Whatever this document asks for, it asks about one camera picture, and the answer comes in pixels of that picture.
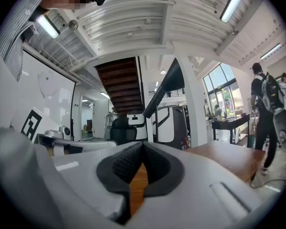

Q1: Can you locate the long ceiling light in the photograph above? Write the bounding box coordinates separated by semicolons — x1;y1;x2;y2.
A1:
259;42;283;61
219;0;249;24
35;14;61;40

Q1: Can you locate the black table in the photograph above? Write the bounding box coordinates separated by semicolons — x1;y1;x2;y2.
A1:
211;113;251;146

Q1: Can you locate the black power cable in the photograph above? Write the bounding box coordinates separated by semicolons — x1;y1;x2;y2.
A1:
249;172;286;189

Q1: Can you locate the large glass window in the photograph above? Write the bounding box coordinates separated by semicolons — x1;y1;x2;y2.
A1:
203;62;244;119

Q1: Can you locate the black office chair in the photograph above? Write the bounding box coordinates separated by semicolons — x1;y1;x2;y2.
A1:
109;116;138;146

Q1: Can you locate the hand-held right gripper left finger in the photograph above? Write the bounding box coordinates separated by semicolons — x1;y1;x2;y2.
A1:
52;141;144;225

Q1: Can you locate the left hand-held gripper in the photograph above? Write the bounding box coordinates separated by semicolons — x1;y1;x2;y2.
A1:
10;106;118;154

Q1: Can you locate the grey office chair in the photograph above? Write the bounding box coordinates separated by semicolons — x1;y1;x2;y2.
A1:
272;107;286;150

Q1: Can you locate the white board panel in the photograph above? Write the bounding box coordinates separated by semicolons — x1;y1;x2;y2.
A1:
20;49;76;142

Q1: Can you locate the person's striped shirt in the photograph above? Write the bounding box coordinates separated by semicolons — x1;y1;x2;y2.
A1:
0;0;71;82

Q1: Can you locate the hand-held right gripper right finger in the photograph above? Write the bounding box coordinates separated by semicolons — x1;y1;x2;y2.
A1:
130;141;263;229

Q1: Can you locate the round ceiling fixture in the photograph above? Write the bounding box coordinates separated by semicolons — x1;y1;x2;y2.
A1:
68;19;80;31

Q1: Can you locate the brown wooden staircase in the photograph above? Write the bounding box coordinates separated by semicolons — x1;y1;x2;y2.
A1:
94;56;144;115

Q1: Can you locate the teal bin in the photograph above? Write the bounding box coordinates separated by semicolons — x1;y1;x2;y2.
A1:
247;134;256;149

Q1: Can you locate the white pillar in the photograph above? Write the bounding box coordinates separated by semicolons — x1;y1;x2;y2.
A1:
173;45;207;148

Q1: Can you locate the small white robot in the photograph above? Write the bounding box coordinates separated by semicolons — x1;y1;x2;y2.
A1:
126;109;147;142

